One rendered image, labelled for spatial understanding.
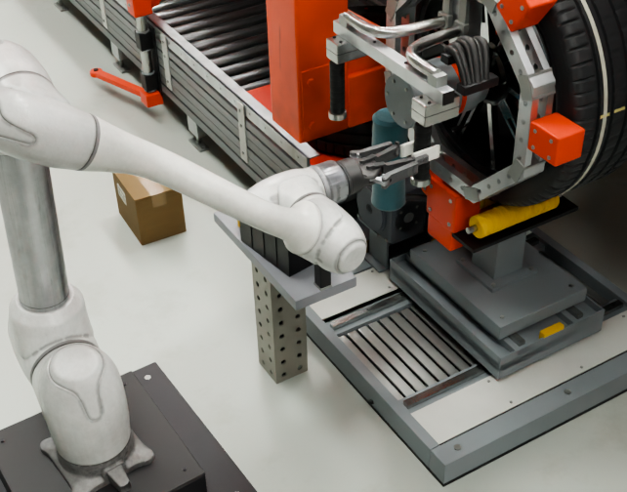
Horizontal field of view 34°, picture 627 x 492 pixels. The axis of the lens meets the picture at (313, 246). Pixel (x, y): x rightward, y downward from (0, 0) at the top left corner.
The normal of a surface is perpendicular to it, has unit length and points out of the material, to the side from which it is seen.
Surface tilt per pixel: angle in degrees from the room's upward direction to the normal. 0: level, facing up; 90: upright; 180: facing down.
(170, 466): 3
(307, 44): 90
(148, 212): 90
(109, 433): 93
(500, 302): 0
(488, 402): 0
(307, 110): 90
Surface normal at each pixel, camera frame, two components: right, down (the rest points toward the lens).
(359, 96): 0.51, 0.51
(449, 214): -0.86, 0.33
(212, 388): -0.03, -0.80
